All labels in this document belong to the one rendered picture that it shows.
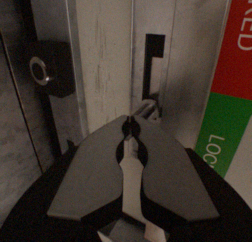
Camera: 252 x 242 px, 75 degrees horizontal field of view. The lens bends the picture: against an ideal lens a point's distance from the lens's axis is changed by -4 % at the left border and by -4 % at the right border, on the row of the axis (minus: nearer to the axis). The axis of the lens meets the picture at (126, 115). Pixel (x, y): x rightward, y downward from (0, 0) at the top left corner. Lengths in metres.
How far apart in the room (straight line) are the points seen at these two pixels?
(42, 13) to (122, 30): 0.10
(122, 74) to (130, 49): 0.03
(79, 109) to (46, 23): 0.11
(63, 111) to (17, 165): 0.11
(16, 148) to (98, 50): 0.18
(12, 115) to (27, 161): 0.08
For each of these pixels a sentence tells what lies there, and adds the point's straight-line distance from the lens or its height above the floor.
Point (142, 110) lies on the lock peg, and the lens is 0.16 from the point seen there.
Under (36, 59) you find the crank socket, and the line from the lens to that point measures 0.21.
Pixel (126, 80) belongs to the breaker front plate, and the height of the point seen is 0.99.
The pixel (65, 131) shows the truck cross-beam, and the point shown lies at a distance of 0.28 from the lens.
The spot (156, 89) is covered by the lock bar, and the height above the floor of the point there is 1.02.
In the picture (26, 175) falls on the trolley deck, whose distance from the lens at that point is 0.32.
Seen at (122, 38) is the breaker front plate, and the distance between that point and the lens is 0.18.
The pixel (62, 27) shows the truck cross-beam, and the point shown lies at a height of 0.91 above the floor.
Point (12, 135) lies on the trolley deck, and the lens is 0.28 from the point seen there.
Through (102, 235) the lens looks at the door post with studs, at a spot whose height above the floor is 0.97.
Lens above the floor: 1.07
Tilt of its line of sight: 26 degrees down
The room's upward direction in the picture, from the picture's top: 107 degrees clockwise
